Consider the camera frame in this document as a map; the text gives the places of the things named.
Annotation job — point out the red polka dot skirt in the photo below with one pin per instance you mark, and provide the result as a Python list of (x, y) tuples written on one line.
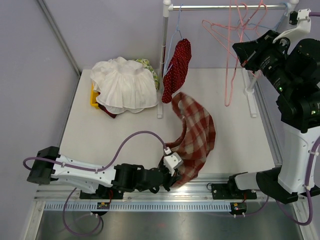
[(178, 69)]

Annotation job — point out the dark red plaid skirt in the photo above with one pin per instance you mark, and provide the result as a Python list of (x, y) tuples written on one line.
[(103, 108)]

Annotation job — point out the white pleated skirt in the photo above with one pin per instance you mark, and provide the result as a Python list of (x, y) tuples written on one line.
[(125, 85)]

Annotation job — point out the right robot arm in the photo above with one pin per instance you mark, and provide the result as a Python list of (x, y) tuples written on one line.
[(295, 75)]

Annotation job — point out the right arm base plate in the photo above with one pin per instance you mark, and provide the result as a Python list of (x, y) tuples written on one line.
[(221, 191)]

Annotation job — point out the blue wire hanger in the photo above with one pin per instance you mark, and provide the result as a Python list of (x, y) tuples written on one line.
[(266, 25)]

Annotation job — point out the blue hanger with plaid skirt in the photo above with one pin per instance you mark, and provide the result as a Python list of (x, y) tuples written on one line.
[(167, 47)]

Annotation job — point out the pink wire hanger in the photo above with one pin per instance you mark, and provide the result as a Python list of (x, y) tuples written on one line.
[(249, 19)]

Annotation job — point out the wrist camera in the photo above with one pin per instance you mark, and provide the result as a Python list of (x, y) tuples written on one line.
[(171, 160), (303, 27)]

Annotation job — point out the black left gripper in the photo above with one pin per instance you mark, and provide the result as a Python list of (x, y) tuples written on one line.
[(171, 180)]

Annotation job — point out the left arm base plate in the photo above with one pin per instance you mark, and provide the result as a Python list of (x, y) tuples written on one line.
[(102, 193)]

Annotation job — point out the white clothes rack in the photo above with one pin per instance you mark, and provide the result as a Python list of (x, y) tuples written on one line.
[(206, 51)]

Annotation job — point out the white slotted cable duct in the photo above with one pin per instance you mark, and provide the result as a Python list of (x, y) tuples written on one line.
[(139, 206)]

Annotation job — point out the yellow plastic tray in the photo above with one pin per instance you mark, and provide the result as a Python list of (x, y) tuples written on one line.
[(93, 97)]

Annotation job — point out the aluminium mounting rail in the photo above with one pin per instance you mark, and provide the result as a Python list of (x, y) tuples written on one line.
[(264, 181)]

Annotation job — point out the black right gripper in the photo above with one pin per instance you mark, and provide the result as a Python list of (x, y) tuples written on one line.
[(249, 53)]

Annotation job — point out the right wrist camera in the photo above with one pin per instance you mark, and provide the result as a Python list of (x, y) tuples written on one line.
[(303, 27)]

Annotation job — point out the beige red plaid skirt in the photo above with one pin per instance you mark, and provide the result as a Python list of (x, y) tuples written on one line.
[(197, 139)]

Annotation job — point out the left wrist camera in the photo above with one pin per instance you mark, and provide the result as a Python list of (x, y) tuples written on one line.
[(171, 160)]

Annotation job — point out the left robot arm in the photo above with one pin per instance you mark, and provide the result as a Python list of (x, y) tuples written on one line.
[(49, 166)]

